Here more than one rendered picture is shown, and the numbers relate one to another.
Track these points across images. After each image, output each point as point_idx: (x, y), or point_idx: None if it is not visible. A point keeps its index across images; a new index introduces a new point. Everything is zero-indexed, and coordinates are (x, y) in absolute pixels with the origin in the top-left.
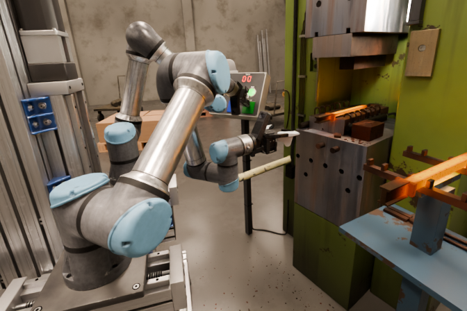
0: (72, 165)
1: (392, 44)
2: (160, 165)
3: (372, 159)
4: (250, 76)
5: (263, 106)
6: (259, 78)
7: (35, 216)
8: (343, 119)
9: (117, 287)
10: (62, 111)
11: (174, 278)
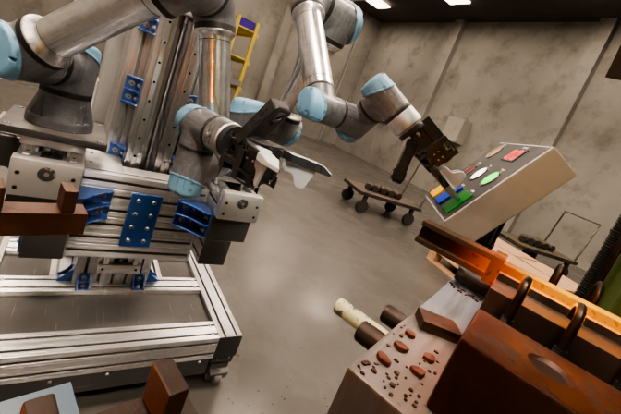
0: (146, 72)
1: None
2: (46, 17)
3: (65, 188)
4: (522, 151)
5: (490, 219)
6: (530, 155)
7: (115, 95)
8: (492, 286)
9: (14, 119)
10: (160, 20)
11: (20, 154)
